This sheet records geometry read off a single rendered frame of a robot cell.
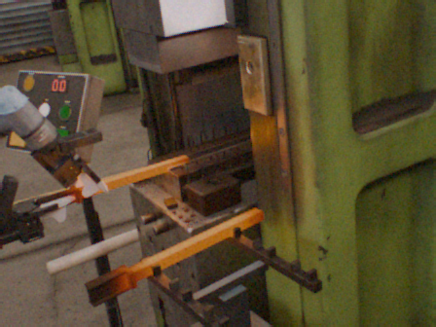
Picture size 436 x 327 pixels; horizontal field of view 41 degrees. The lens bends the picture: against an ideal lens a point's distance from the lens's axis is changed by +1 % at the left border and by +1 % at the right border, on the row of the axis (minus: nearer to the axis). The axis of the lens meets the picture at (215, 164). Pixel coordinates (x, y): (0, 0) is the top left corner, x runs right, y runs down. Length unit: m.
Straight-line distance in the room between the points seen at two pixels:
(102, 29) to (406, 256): 5.09
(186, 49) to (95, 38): 4.90
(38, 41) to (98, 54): 3.12
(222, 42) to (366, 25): 0.38
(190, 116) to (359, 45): 0.67
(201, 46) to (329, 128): 0.43
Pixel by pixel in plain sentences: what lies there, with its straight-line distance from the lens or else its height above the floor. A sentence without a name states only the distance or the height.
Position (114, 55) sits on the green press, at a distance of 6.41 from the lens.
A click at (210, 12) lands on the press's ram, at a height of 1.40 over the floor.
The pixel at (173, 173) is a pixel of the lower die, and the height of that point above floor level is 0.99.
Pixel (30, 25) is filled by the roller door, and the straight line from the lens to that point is 9.39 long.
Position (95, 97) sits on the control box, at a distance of 1.95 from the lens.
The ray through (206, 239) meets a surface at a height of 0.97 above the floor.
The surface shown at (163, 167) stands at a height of 1.00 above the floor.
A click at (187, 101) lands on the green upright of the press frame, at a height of 1.10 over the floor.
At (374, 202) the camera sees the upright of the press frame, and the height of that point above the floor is 0.91.
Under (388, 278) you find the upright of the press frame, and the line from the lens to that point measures 1.66.
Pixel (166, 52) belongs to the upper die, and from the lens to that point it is 1.46.
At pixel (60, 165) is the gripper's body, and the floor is 1.10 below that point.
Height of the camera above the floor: 1.60
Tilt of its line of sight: 23 degrees down
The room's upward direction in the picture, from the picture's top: 7 degrees counter-clockwise
